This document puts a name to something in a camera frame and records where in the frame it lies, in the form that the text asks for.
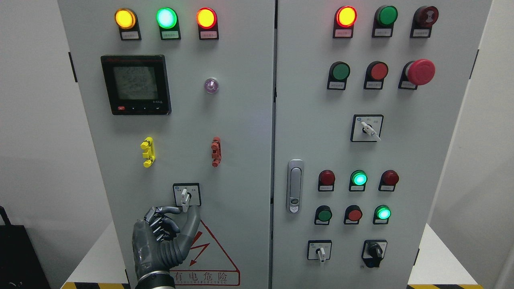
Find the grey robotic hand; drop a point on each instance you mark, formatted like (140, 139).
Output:
(158, 242)

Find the white rotary selector switch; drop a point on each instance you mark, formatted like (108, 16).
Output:
(187, 195)

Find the silver black robot forearm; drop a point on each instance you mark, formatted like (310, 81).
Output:
(156, 280)

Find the red electric hazard sticker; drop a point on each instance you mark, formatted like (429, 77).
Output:
(207, 263)

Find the yellow terminal clip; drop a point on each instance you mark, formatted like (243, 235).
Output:
(148, 151)

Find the red terminal clip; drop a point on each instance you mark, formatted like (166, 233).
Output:
(216, 151)

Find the black digital power meter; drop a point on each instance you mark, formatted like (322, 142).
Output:
(137, 84)

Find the green push button lower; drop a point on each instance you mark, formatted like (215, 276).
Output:
(322, 215)

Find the green push button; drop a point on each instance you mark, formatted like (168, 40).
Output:
(322, 215)
(338, 75)

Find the clear round lamp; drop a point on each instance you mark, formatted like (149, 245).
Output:
(211, 85)

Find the dark red indicator left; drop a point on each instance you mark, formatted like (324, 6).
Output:
(326, 181)

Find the dark red indicator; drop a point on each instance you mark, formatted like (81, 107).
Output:
(326, 181)
(388, 181)

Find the red push button lower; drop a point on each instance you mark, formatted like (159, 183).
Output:
(353, 215)

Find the red push button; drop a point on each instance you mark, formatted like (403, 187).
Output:
(353, 215)
(375, 74)

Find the grey electrical cabinet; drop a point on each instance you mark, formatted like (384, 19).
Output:
(272, 60)

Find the green lit indicator middle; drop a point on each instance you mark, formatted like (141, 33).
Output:
(358, 180)

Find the green lit button lower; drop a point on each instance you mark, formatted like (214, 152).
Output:
(382, 215)

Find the green indicator light top left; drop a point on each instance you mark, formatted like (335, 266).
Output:
(168, 22)

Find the yellow indicator light top left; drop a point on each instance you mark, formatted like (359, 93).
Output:
(128, 24)

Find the orange-red indicator light left door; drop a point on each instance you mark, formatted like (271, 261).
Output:
(207, 24)

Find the dark red indicator right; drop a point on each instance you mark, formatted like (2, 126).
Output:
(388, 181)

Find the green push button upper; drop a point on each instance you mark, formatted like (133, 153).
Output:
(338, 75)

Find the red push button upper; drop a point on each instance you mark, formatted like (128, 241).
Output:
(375, 74)

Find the red lit indicator right door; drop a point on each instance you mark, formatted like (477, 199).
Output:
(344, 20)

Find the red emergency stop button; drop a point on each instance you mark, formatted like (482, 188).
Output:
(416, 73)

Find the green indicator unlit top right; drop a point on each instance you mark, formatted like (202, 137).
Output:
(384, 19)

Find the dark red buzzer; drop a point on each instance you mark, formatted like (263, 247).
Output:
(423, 20)

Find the silver door handle lock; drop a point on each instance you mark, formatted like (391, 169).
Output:
(294, 185)

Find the white selector switch lower right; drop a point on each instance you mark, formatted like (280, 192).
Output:
(319, 250)

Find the black knob selector switch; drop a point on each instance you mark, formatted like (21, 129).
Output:
(373, 252)

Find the white selector switch upper right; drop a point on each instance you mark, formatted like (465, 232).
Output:
(366, 128)

